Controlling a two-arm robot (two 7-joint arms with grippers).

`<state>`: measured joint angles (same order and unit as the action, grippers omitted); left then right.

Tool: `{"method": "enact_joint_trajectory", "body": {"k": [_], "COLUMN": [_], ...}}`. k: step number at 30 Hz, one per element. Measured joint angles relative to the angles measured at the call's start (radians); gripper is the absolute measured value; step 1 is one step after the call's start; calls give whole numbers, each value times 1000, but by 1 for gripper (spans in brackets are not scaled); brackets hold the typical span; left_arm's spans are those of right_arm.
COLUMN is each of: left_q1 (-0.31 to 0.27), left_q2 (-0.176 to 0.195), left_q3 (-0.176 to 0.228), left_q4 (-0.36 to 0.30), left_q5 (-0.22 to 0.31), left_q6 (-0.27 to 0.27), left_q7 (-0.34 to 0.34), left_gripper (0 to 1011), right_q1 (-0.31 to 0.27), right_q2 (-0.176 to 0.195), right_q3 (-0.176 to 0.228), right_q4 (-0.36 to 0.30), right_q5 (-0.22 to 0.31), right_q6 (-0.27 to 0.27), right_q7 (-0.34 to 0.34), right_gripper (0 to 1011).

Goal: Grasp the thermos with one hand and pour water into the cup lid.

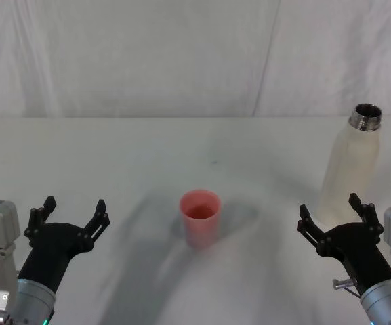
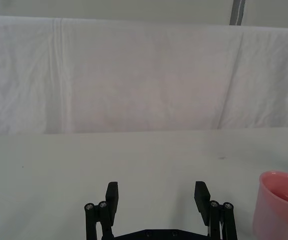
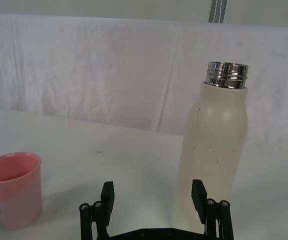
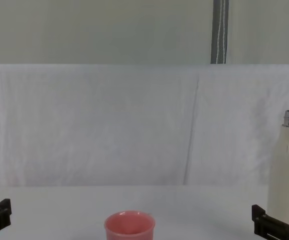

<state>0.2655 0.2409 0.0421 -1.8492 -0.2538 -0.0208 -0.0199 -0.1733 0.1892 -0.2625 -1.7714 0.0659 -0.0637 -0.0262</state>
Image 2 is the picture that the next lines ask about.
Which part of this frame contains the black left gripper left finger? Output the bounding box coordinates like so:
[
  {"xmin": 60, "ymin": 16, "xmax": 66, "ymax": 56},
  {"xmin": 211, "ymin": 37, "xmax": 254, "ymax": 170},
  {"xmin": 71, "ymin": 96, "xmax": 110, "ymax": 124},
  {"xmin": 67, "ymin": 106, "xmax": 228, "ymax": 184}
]
[{"xmin": 84, "ymin": 181, "xmax": 120, "ymax": 240}]

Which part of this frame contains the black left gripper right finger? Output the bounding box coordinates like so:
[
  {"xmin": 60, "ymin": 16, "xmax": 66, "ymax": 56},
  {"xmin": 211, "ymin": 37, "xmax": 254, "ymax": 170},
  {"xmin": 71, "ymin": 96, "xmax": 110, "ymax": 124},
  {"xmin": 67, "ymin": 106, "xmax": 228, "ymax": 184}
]
[{"xmin": 194, "ymin": 180, "xmax": 238, "ymax": 240}]

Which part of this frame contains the white table cloth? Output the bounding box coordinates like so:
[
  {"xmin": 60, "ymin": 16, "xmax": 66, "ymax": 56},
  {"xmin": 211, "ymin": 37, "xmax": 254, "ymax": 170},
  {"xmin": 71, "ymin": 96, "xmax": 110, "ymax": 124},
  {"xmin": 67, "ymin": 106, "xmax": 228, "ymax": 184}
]
[{"xmin": 0, "ymin": 126, "xmax": 288, "ymax": 240}]

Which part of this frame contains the pink plastic cup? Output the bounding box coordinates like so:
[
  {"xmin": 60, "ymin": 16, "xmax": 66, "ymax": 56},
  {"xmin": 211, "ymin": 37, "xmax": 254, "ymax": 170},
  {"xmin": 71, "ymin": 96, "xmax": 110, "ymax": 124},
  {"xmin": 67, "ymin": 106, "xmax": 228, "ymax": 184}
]
[{"xmin": 252, "ymin": 170, "xmax": 288, "ymax": 240}]

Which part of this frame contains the white curtain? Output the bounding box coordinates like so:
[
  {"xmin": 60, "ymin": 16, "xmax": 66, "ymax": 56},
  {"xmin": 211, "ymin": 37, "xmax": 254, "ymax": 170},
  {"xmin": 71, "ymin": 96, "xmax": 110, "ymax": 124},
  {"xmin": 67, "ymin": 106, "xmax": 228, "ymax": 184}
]
[{"xmin": 0, "ymin": 0, "xmax": 288, "ymax": 136}]

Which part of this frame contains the grey striped post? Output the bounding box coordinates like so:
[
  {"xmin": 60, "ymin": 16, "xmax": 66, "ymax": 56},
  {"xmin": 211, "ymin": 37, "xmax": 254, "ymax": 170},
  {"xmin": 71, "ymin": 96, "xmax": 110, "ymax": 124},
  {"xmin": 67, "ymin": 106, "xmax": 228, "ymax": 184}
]
[{"xmin": 229, "ymin": 0, "xmax": 246, "ymax": 26}]

